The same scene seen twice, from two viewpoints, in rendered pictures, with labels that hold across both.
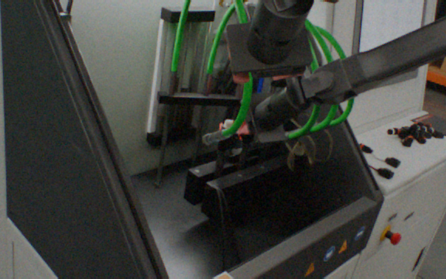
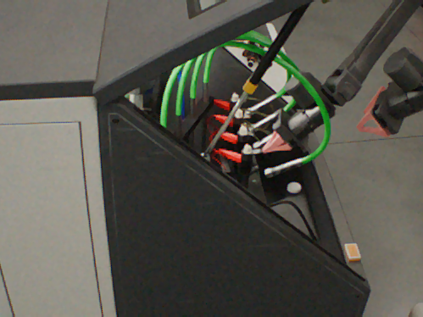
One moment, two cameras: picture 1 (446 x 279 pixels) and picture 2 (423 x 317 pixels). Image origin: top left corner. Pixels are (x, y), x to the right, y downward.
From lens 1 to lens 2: 112 cm
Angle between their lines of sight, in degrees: 41
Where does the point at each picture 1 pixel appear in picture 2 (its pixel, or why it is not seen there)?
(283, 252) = (337, 208)
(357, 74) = (360, 75)
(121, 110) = not seen: hidden behind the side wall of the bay
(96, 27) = not seen: hidden behind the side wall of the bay
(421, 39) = (381, 40)
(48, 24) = (210, 175)
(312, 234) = (329, 185)
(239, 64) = (396, 128)
